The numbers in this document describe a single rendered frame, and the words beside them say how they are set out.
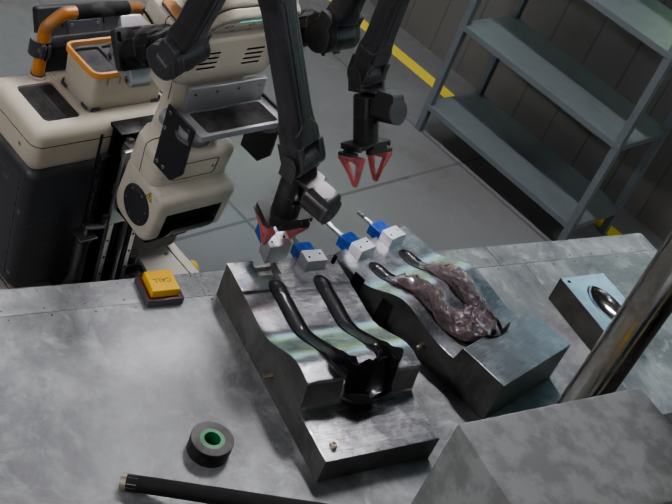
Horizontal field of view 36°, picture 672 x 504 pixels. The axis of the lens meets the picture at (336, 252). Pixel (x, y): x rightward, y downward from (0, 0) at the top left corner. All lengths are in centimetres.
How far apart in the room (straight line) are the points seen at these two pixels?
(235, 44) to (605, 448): 134
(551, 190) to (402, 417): 253
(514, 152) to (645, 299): 319
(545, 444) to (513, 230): 317
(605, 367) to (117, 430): 88
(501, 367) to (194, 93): 87
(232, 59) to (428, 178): 221
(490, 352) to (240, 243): 164
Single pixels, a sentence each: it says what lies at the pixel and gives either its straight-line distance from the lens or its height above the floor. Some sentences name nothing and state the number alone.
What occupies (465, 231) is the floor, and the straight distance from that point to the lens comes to 422.
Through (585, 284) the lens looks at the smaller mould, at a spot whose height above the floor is 87.
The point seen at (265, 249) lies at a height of 95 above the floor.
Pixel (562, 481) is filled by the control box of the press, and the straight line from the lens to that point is 121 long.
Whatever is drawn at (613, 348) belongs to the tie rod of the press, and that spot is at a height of 143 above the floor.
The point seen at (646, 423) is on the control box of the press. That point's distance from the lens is 135.
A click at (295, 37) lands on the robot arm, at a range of 185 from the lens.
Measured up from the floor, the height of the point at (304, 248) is 90.
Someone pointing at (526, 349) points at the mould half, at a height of 91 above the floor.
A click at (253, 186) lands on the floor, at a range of 397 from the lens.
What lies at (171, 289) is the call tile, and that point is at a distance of 216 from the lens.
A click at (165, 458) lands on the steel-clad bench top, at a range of 191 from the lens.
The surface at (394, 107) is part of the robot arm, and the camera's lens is 226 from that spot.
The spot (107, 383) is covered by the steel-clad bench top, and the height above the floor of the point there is 80.
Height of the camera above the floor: 227
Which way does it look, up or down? 37 degrees down
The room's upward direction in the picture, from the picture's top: 23 degrees clockwise
